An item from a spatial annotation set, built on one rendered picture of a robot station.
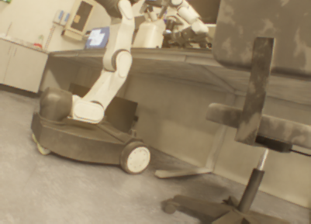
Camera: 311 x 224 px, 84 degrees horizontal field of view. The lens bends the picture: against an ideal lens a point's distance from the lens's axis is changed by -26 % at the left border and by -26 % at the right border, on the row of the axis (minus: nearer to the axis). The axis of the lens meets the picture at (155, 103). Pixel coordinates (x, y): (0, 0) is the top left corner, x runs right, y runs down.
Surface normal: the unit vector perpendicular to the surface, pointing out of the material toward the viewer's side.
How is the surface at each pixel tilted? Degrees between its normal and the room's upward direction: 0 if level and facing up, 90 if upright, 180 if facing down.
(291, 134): 90
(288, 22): 90
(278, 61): 90
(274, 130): 90
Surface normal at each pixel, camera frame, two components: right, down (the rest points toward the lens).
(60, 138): 0.39, 0.10
